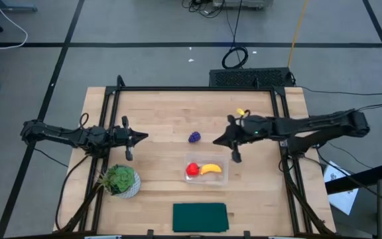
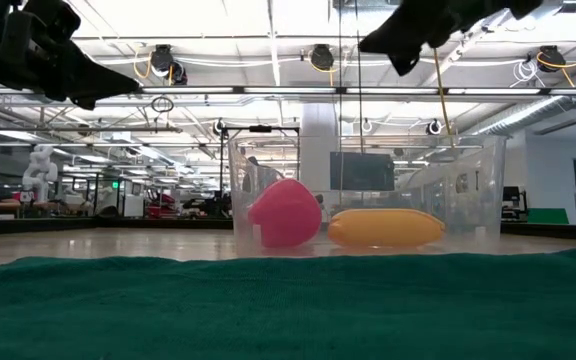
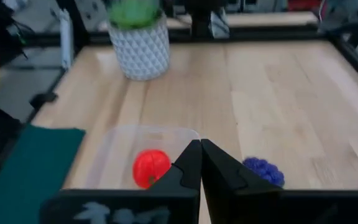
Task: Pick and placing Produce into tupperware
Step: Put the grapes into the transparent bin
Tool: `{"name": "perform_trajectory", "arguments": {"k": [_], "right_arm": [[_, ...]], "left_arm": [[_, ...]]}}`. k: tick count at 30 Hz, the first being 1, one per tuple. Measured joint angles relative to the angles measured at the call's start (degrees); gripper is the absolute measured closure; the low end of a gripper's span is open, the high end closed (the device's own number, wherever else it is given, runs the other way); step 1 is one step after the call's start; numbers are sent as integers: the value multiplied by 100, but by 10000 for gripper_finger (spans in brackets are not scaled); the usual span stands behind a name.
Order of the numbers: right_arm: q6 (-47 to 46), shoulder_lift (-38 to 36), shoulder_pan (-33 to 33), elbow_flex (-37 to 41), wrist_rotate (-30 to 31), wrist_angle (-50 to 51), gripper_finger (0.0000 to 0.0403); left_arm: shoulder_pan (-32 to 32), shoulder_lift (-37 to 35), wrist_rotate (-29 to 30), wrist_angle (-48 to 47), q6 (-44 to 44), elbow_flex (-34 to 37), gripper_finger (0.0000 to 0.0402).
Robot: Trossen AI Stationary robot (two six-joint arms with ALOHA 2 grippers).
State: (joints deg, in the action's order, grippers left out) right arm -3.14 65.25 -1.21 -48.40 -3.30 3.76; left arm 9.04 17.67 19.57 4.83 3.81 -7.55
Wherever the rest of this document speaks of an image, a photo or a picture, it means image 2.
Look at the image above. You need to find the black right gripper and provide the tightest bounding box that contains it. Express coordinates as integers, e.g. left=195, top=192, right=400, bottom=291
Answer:
left=358, top=0, right=545, bottom=78

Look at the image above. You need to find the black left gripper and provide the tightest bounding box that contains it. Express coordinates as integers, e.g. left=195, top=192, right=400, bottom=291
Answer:
left=0, top=0, right=142, bottom=112

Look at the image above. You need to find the yellow toy banana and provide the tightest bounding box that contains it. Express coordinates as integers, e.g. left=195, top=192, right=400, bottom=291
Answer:
left=326, top=207, right=446, bottom=249

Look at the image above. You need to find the red toy apple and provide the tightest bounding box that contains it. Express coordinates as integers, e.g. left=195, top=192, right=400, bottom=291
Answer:
left=247, top=177, right=324, bottom=249

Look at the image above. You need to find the clear plastic tupperware container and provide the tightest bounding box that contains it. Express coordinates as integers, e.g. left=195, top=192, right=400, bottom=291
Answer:
left=227, top=133, right=509, bottom=255

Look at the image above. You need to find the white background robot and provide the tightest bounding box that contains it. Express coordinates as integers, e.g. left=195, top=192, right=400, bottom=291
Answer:
left=21, top=143, right=60, bottom=204

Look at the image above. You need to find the black computer monitor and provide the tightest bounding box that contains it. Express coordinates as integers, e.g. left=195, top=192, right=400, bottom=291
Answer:
left=500, top=185, right=530, bottom=222

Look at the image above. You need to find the green board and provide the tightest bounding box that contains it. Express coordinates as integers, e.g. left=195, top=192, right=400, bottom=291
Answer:
left=527, top=207, right=570, bottom=226

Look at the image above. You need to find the dark green cloth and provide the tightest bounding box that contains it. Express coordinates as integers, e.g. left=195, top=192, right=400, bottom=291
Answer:
left=0, top=244, right=576, bottom=360

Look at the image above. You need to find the yellow hanging cable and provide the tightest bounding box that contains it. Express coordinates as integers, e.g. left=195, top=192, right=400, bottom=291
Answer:
left=432, top=47, right=458, bottom=149

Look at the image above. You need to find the hanging black cable loop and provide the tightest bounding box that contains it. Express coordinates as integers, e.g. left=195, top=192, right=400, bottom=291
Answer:
left=150, top=95, right=176, bottom=115

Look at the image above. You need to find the black wall television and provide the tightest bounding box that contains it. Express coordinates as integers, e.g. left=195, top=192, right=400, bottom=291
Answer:
left=329, top=151, right=396, bottom=192

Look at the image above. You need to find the black aluminium table frame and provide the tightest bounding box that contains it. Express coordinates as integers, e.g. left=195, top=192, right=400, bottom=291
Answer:
left=0, top=215, right=576, bottom=243

